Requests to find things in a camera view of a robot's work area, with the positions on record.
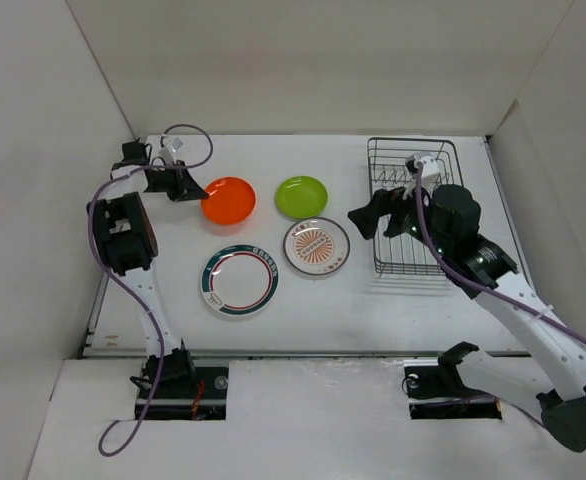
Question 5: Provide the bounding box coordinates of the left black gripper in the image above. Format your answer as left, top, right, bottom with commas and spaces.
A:
144, 159, 208, 202

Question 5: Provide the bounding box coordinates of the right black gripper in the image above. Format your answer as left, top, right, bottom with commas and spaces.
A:
347, 177, 451, 256

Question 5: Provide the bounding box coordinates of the orange plastic plate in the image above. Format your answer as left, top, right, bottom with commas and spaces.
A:
201, 176, 257, 226

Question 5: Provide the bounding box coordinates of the green plastic plate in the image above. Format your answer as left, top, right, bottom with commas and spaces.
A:
275, 176, 329, 219

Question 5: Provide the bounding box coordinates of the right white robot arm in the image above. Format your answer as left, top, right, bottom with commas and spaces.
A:
347, 185, 586, 453

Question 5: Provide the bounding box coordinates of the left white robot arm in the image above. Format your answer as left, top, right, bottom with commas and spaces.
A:
87, 140, 209, 397

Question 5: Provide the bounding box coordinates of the white plate orange sunburst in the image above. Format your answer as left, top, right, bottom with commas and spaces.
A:
283, 217, 351, 277

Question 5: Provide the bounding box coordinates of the white plate teal rim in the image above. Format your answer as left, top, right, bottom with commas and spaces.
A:
200, 244, 280, 317

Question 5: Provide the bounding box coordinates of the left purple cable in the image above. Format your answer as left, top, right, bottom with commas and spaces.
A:
86, 124, 215, 456

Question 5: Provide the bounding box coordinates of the purple cable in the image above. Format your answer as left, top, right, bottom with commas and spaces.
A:
412, 167, 586, 444
86, 124, 215, 456

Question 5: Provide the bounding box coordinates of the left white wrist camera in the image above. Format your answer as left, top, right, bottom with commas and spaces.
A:
159, 137, 183, 165

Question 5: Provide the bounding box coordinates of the dark wire dish rack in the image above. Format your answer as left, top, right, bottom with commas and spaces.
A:
367, 136, 481, 276

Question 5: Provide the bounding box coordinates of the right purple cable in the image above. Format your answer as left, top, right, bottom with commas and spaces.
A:
412, 167, 586, 444

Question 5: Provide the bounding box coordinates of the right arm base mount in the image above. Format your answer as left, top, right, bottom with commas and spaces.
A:
401, 358, 502, 420

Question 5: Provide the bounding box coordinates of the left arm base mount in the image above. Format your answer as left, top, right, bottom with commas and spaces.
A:
145, 362, 229, 421

